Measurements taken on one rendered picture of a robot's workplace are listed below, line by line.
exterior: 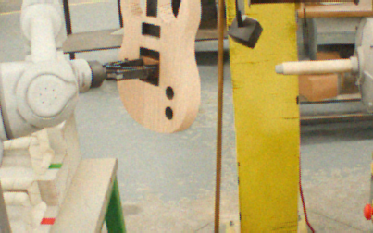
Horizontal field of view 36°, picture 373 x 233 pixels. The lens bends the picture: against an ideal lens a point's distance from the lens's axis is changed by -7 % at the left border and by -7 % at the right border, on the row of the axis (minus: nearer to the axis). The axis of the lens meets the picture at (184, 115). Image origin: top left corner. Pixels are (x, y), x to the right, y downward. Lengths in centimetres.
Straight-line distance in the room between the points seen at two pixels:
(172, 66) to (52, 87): 76
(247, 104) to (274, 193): 44
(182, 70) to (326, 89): 230
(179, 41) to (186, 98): 15
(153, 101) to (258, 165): 98
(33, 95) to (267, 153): 179
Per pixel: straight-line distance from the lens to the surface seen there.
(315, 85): 379
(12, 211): 167
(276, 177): 267
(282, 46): 244
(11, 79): 97
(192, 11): 159
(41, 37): 134
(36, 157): 162
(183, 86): 162
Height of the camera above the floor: 176
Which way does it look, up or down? 23 degrees down
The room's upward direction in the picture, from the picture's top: 6 degrees counter-clockwise
